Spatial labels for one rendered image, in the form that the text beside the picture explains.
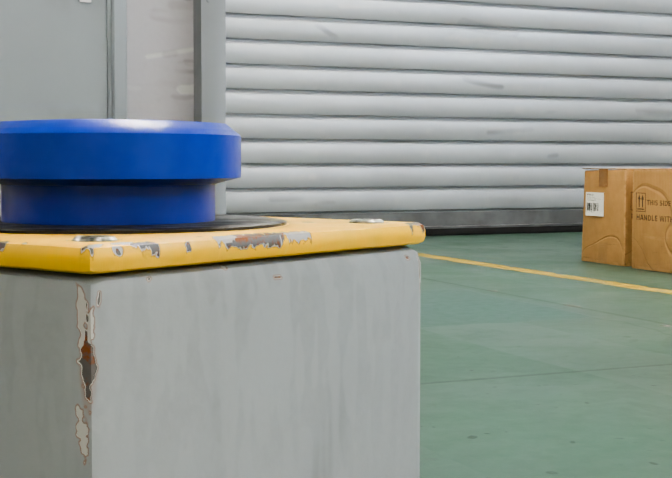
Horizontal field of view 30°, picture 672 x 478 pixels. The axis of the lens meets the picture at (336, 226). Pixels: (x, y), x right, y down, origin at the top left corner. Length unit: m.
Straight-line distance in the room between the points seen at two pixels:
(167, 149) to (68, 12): 4.80
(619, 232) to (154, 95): 2.01
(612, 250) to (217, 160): 3.82
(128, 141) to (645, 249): 3.67
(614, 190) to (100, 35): 2.12
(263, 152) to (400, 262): 4.91
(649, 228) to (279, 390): 3.65
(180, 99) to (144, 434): 4.92
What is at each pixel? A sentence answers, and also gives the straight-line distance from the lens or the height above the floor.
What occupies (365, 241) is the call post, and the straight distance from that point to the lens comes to 0.18.
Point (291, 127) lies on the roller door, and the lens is 5.15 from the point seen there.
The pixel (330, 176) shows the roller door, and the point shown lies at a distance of 5.21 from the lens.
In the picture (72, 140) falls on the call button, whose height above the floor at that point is 0.33.
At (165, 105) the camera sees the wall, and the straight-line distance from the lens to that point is 5.05.
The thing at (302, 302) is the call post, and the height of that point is 0.30.
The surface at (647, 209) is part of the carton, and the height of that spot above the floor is 0.18.
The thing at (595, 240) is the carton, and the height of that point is 0.07.
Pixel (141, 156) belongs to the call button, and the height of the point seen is 0.32.
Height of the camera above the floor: 0.32
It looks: 3 degrees down
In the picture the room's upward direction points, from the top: straight up
